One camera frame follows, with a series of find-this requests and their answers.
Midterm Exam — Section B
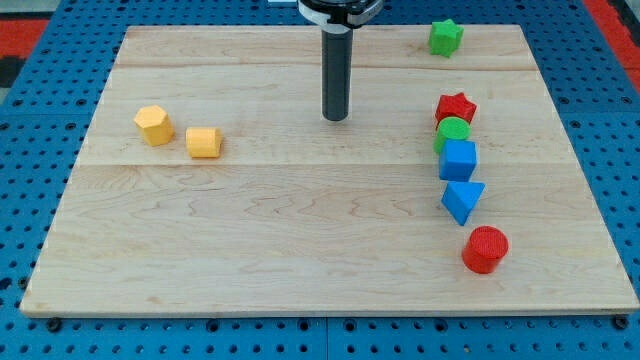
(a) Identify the wooden board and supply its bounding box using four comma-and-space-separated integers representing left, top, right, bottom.
20, 25, 639, 318

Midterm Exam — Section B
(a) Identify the blue cube block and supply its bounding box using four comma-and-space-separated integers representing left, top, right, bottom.
439, 139, 477, 182

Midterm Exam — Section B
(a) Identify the red star block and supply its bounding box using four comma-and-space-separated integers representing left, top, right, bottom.
435, 92, 477, 125

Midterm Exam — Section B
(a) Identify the red cylinder block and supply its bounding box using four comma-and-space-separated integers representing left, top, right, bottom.
461, 225, 509, 274

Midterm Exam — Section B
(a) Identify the green cylinder block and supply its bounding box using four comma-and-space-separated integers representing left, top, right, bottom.
433, 116, 471, 154

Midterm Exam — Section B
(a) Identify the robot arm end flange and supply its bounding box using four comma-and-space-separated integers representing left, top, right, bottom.
297, 0, 384, 34

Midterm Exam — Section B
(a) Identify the green star block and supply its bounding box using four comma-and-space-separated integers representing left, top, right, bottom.
428, 19, 464, 58

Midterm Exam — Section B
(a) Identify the blue triangle block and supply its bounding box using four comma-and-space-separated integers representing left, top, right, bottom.
441, 181, 486, 226

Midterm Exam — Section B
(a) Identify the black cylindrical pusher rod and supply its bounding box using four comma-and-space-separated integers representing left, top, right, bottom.
322, 30, 353, 121

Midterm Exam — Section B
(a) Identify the yellow rounded block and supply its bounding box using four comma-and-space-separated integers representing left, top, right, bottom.
185, 127, 223, 158

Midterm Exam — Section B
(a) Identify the yellow hexagon block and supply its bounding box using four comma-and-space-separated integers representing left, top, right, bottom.
134, 105, 175, 147

